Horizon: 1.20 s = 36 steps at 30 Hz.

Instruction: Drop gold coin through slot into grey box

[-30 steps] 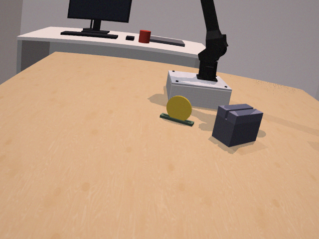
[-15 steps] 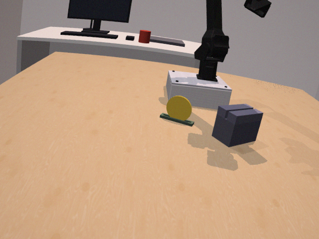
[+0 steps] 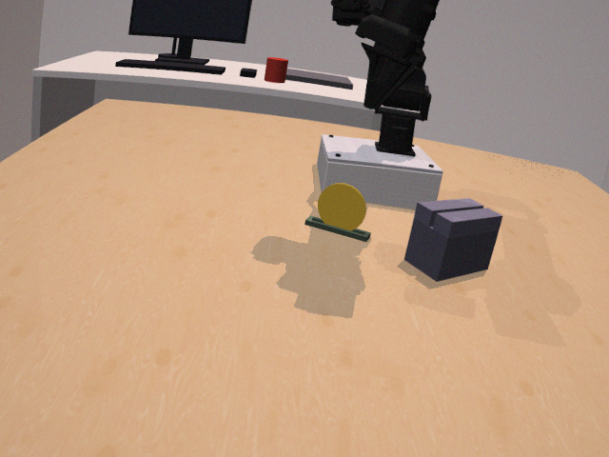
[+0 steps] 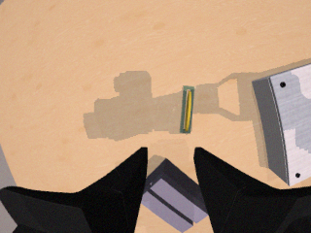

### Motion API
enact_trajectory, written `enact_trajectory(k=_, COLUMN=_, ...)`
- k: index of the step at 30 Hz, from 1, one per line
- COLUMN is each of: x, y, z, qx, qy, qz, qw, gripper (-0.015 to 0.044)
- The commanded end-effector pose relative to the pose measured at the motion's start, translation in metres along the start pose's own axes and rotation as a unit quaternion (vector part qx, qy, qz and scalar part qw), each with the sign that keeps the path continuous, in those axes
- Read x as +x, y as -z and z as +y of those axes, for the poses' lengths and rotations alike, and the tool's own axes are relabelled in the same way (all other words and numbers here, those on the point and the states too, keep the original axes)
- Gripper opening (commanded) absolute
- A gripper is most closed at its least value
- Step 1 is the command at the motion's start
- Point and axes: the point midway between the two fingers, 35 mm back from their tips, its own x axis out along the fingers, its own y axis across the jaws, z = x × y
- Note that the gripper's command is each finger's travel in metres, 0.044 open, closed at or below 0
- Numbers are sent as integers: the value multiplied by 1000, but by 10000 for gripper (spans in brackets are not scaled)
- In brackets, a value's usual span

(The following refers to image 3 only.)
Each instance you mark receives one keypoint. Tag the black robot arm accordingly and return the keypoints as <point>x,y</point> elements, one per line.
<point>397,126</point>

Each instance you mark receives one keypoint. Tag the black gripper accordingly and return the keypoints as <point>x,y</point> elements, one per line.
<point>399,39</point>

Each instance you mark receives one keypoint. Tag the gold coin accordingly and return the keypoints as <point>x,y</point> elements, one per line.
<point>341,205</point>

